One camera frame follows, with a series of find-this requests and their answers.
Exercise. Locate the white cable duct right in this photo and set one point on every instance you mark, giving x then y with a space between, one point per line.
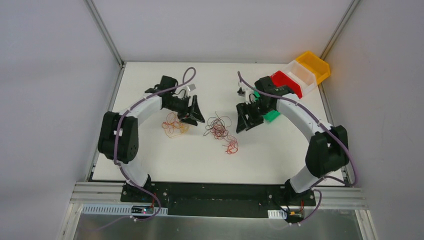
277 214

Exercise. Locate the aluminium frame rail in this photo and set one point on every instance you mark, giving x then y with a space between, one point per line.
329 197

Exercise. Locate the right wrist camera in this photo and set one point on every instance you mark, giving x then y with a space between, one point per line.
241 92

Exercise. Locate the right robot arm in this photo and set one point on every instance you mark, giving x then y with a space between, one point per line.
327 144

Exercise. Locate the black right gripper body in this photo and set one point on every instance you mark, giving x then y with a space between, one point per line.
252 112

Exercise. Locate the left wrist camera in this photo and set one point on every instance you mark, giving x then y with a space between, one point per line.
189 88

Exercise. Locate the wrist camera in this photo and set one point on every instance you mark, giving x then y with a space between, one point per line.
189 88
241 92

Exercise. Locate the green plastic bin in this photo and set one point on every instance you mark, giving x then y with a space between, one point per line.
271 115

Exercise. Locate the clear plastic bin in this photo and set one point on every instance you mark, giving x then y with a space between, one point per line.
301 76

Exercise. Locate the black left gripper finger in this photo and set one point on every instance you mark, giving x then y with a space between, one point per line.
187 118
194 108

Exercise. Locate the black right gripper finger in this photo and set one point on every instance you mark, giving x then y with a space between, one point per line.
256 120
243 123

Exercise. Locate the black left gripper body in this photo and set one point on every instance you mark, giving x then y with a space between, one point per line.
190 108

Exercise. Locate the red plastic bin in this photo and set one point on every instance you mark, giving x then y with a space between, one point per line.
281 79

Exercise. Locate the white cable duct left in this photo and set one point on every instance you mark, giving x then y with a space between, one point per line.
123 210

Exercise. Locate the yellow plastic bin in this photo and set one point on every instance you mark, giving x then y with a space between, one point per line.
317 66

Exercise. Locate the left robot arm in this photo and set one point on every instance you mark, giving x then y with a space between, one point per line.
119 135

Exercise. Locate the white cable duct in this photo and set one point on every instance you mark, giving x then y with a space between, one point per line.
277 214
123 210

